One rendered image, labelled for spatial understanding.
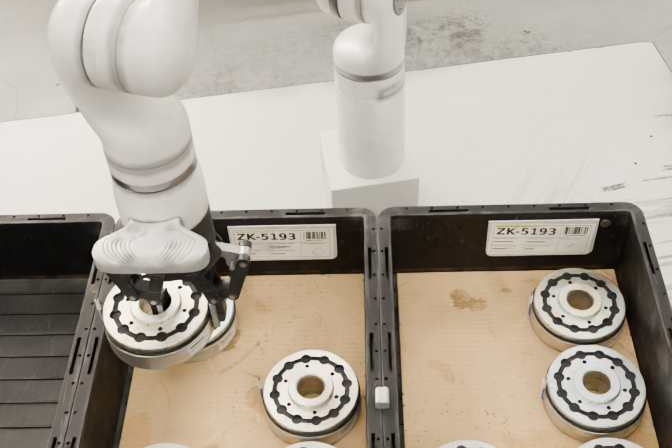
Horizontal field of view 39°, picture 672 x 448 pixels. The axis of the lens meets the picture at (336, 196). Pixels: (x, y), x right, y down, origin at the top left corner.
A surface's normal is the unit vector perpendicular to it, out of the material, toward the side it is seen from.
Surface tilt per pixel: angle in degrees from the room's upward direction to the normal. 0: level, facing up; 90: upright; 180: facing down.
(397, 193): 90
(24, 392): 0
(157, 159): 87
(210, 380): 0
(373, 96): 90
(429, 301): 0
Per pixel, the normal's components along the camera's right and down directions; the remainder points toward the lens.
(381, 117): 0.30, 0.67
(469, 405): -0.04, -0.70
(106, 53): -0.28, 0.27
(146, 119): 0.12, -0.55
